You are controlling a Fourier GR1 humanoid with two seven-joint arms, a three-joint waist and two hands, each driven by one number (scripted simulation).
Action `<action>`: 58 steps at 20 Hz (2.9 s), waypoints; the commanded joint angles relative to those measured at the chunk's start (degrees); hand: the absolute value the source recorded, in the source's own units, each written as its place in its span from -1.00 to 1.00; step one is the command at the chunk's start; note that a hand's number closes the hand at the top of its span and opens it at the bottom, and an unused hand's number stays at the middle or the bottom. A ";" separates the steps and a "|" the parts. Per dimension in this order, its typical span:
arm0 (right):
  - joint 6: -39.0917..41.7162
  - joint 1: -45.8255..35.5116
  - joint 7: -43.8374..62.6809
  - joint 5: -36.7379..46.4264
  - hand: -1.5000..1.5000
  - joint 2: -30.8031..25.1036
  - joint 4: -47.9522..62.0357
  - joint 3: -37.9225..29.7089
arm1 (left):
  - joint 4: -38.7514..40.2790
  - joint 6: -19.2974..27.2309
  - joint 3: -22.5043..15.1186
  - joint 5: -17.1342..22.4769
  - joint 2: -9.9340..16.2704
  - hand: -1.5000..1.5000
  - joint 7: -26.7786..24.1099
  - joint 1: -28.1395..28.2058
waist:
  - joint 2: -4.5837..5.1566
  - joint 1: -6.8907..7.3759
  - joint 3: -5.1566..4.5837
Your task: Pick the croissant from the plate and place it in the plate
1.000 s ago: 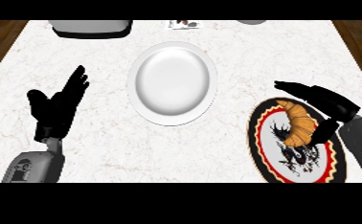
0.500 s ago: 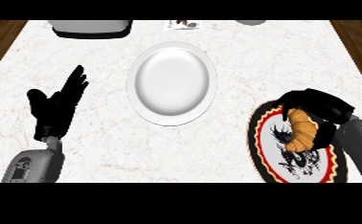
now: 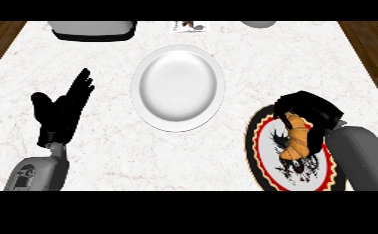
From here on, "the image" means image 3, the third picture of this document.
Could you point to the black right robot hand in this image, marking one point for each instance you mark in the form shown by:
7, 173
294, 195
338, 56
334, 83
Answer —
314, 109

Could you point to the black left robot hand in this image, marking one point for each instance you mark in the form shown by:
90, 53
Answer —
59, 114

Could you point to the golden brown croissant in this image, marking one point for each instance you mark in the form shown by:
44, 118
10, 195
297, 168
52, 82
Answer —
297, 141

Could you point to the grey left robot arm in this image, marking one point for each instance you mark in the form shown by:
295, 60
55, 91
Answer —
38, 174

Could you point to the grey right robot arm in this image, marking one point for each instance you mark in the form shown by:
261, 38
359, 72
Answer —
354, 159

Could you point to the red and black patterned plate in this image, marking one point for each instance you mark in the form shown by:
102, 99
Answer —
275, 154

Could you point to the plain white plate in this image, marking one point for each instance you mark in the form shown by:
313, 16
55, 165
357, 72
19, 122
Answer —
177, 88

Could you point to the grey and black appliance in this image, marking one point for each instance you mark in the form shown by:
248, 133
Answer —
93, 30

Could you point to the grey round object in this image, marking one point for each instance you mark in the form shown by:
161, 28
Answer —
258, 24

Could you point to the small printed white packet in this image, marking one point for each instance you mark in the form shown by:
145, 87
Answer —
189, 26

